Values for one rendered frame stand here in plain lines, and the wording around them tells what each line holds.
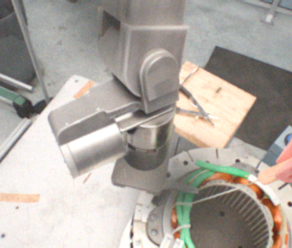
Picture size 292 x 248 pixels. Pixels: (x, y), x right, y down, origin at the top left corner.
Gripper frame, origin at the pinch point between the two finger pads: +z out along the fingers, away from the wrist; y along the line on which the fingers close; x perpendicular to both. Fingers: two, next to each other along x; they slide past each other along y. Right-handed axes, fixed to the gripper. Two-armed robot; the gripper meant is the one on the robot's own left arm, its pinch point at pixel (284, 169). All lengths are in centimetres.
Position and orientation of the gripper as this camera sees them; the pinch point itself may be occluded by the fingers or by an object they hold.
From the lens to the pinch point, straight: 39.4
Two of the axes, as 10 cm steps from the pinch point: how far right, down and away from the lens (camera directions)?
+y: -3.0, 7.9, -5.4
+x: 8.7, 4.6, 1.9
